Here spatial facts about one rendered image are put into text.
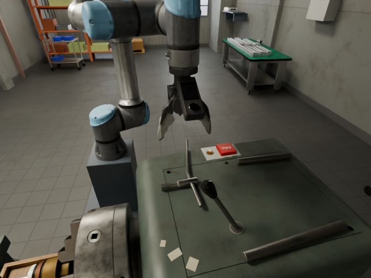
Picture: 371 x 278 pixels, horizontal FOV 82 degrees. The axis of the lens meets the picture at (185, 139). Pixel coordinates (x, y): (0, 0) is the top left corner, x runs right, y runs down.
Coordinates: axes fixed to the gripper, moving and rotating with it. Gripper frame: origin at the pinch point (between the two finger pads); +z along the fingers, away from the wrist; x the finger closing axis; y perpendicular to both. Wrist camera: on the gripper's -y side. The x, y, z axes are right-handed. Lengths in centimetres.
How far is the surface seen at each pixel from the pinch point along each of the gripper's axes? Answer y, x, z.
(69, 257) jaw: -10.9, 36.8, 28.1
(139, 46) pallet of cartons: 796, -21, 116
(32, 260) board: 5, 59, 50
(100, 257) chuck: -18.8, 25.5, 18.2
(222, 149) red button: 9.7, -16.4, 13.7
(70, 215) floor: 102, 89, 140
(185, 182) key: -4.3, 0.9, 12.9
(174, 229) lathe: -17.7, 7.2, 14.9
